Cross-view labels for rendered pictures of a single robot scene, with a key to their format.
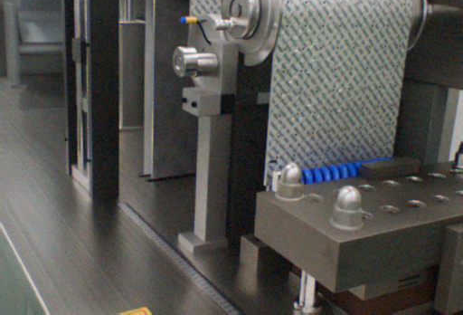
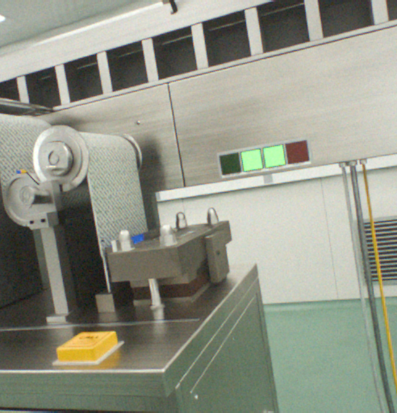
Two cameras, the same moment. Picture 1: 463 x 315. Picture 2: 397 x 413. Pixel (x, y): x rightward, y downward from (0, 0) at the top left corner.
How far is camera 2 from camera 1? 0.40 m
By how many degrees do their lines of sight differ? 40
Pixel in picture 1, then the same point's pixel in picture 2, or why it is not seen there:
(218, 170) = (64, 262)
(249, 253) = (105, 302)
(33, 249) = not seen: outside the picture
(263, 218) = (117, 267)
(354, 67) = (121, 182)
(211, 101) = (52, 216)
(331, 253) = (173, 256)
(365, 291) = (188, 277)
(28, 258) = not seen: outside the picture
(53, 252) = not seen: outside the picture
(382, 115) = (138, 209)
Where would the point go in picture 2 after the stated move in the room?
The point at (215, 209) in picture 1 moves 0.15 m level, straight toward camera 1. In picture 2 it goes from (68, 289) to (100, 296)
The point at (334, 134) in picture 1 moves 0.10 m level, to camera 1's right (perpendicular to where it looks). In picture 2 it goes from (123, 222) to (156, 214)
